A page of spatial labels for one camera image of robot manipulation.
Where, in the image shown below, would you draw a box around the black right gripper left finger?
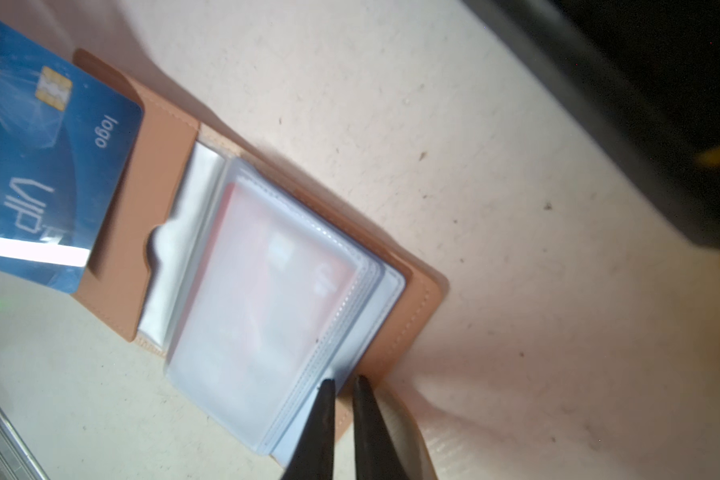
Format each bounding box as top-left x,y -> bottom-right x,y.
281,379 -> 336,480

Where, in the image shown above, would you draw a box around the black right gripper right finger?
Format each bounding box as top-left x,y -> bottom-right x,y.
352,375 -> 409,480

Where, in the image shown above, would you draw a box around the red credit card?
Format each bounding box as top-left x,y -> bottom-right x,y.
170,181 -> 360,389

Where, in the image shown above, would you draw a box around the tan leather card holder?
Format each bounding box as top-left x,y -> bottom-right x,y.
73,49 -> 447,479

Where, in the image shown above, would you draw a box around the blue VIP credit card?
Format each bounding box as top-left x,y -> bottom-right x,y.
0,21 -> 143,294

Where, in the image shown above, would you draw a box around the black plastic bin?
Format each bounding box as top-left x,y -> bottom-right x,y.
469,1 -> 720,250

